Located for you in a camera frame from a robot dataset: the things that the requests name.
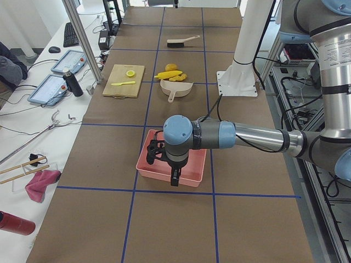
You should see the near blue teach pendant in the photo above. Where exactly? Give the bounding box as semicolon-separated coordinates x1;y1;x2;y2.
27;74;68;106

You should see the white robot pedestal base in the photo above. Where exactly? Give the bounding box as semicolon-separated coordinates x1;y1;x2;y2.
217;0;275;97

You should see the seated person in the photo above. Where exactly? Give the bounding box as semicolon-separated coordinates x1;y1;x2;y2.
1;43;28;92

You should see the aluminium frame post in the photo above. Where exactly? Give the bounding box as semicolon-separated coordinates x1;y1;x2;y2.
62;0;103;84

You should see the black water bottle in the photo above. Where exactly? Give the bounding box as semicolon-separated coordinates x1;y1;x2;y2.
63;67;83;97

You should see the black power adapter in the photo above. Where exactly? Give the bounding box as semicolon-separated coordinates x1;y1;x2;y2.
98;30;114;50

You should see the red cylinder bottle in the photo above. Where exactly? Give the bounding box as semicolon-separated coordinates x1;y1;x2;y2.
1;211;36;236

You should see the wooden cutting board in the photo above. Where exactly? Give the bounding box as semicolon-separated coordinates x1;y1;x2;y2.
103;64;145;98

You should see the pink cloth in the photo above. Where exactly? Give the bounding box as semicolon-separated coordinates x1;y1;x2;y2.
25;170;61;203

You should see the blue teach pendant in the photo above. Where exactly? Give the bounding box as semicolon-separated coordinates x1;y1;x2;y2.
27;74;68;106
51;50;86;74

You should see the black keyboard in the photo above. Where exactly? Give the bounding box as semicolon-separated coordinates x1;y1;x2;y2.
63;22;79;48

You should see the yellow toy lemon slice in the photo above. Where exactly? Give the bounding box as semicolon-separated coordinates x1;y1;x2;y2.
126;70;136;77

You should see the far blue teach pendant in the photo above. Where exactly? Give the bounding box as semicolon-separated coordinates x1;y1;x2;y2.
51;50;86;74

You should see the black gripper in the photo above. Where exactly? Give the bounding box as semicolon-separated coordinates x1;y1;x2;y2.
146;139;189;187

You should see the black computer mouse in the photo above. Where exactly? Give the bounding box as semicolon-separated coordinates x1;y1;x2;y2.
48;46;61;54

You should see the brown toy potato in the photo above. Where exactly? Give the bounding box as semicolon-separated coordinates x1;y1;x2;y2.
165;63;178;71

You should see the wooden stick pair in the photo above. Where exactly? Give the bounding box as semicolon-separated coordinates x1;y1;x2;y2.
1;156;50;185

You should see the yellow toy corn cob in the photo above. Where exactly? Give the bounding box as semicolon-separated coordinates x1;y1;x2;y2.
154;70;183;79

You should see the pink plastic bin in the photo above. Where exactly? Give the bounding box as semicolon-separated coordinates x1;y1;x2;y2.
136;129;206;187

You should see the yellow plastic knife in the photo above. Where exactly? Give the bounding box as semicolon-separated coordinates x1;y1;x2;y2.
110;81;136;86

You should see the beige plastic dustpan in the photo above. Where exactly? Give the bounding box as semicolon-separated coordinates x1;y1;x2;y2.
160;79;193;103

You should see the beige hand brush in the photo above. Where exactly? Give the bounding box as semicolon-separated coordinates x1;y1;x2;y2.
167;35;201;48

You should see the metal reacher grabber tool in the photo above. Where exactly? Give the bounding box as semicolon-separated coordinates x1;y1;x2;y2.
0;109;76;165

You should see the tan toy ginger root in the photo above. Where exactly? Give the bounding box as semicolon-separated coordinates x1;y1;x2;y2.
169;73;187;82

